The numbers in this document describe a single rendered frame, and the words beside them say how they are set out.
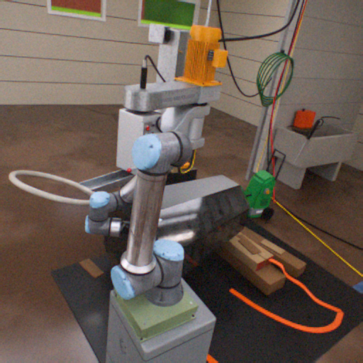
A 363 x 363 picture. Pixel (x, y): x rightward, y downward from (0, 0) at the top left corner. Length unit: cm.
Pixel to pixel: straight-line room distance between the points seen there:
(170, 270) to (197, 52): 169
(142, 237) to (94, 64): 751
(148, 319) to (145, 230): 47
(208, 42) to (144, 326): 196
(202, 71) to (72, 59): 602
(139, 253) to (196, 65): 168
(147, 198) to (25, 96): 728
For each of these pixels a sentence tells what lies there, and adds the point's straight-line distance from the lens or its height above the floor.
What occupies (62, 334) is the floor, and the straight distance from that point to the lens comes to 280.
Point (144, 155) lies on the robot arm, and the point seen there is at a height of 172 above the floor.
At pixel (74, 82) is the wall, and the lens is 857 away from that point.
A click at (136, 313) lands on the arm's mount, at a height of 93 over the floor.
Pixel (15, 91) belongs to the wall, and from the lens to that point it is 831.
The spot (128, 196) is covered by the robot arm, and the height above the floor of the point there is 136.
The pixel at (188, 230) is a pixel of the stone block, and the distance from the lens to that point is 263.
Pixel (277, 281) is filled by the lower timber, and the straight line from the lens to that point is 330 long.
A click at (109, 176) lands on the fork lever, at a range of 234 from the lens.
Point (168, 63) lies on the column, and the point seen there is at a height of 177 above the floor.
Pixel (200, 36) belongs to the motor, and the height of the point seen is 205.
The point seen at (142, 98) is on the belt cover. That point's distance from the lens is 216.
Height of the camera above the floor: 213
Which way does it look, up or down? 25 degrees down
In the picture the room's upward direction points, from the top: 8 degrees clockwise
